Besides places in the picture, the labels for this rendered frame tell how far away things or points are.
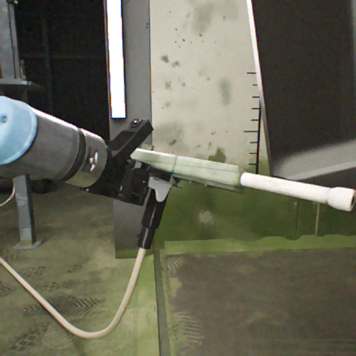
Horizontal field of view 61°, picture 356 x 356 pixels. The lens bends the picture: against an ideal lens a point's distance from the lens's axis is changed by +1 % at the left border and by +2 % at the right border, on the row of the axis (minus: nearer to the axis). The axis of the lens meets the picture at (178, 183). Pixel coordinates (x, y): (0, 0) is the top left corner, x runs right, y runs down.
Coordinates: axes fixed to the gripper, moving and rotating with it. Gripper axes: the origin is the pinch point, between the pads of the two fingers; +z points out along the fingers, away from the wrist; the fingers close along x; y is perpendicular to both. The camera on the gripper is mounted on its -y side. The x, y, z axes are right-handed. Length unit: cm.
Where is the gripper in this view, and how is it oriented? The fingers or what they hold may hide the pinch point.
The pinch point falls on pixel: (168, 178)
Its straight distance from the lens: 66.5
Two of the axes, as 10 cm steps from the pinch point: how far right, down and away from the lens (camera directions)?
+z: 5.9, 2.2, 7.8
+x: 7.6, 1.8, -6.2
